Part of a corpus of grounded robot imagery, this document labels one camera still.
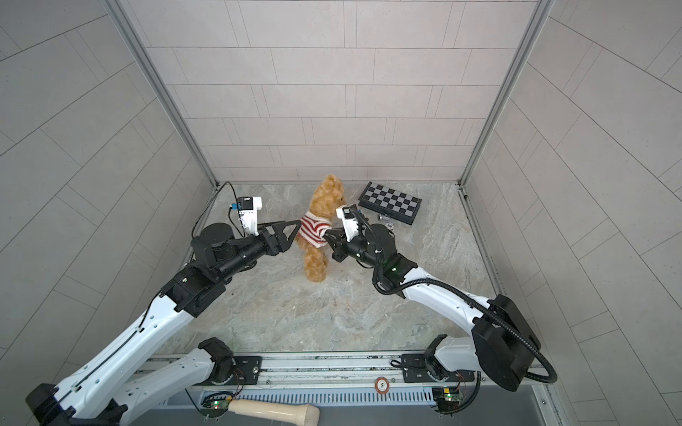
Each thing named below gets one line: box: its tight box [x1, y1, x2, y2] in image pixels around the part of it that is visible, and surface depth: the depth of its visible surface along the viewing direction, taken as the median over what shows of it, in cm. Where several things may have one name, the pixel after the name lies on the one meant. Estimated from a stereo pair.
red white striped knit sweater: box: [298, 211, 333, 249], surface depth 72 cm
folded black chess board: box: [357, 181, 422, 226], surface depth 108 cm
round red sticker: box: [374, 376, 390, 395], surface depth 71 cm
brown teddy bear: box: [296, 174, 348, 284], surface depth 74 cm
